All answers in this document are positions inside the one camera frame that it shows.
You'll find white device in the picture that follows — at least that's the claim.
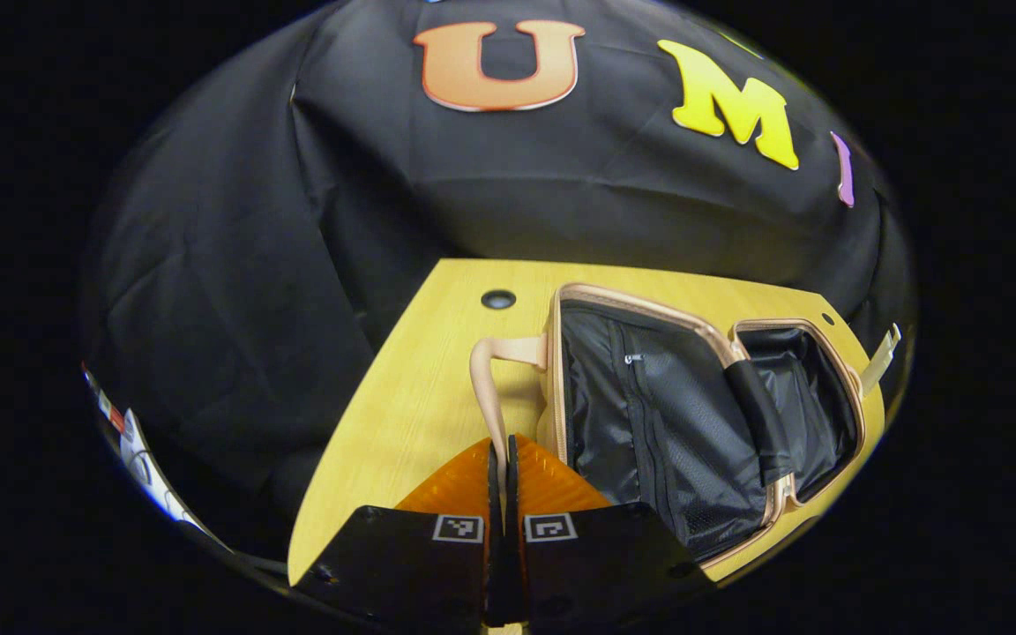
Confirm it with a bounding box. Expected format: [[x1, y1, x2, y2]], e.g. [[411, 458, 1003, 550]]
[[118, 407, 209, 532]]

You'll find white skin care tube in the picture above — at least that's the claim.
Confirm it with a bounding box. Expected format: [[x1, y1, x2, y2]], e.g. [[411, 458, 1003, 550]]
[[859, 323, 903, 394]]

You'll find pink suitcase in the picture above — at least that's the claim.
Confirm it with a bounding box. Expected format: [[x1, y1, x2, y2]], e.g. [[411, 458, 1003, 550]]
[[469, 282, 868, 572]]

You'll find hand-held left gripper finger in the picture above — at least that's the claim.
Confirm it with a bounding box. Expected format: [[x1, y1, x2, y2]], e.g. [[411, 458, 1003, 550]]
[[506, 434, 716, 629], [296, 434, 503, 631]]

